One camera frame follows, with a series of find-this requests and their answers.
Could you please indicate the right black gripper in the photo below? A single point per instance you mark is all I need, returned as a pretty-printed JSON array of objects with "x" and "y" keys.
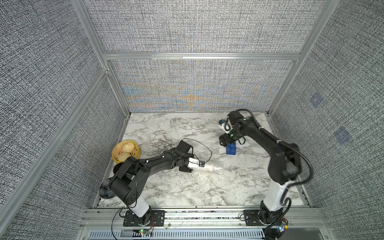
[{"x": 227, "y": 141}]

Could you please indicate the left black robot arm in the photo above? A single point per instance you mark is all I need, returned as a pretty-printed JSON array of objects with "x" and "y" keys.
[{"x": 131, "y": 177}]

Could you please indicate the yellow round vase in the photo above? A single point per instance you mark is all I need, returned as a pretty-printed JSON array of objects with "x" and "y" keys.
[{"x": 125, "y": 149}]

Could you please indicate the black cylindrical vase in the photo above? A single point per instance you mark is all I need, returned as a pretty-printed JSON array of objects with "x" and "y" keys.
[{"x": 120, "y": 169}]

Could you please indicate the white ribbed ceramic vase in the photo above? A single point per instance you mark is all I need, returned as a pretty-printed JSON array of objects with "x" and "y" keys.
[{"x": 213, "y": 167}]

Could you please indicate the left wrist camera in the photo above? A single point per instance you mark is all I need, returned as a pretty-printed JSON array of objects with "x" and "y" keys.
[{"x": 194, "y": 163}]

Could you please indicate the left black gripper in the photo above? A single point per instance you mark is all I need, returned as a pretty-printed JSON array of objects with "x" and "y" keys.
[{"x": 186, "y": 169}]

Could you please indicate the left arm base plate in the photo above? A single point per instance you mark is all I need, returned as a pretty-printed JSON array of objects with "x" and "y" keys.
[{"x": 149, "y": 219}]

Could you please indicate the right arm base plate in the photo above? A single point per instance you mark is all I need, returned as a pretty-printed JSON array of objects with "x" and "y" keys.
[{"x": 256, "y": 218}]

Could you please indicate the blue tape dispenser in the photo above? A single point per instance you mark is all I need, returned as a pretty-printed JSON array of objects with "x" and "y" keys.
[{"x": 231, "y": 149}]

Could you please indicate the aluminium front rail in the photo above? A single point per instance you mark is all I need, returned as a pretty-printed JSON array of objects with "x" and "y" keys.
[{"x": 205, "y": 223}]

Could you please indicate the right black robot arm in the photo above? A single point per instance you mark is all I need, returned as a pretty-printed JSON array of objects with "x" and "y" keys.
[{"x": 287, "y": 167}]

